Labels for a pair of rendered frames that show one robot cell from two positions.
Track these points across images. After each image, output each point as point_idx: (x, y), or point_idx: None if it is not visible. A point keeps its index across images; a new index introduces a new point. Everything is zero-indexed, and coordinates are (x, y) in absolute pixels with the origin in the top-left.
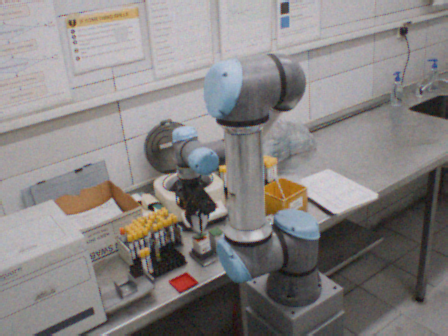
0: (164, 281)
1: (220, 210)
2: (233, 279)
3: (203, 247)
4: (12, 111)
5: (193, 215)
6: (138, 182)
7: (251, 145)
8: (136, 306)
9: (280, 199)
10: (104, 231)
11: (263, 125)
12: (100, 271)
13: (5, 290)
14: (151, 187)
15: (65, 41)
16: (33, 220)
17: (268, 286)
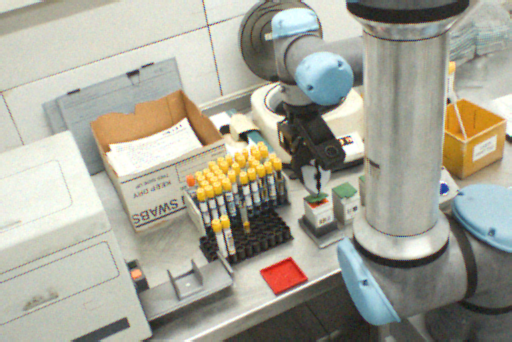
0: (253, 270)
1: (355, 148)
2: (364, 318)
3: (321, 217)
4: None
5: (306, 165)
6: (230, 92)
7: (423, 65)
8: (202, 313)
9: (459, 139)
10: (163, 178)
11: (455, 20)
12: (155, 241)
13: None
14: (250, 100)
15: None
16: (29, 169)
17: (429, 316)
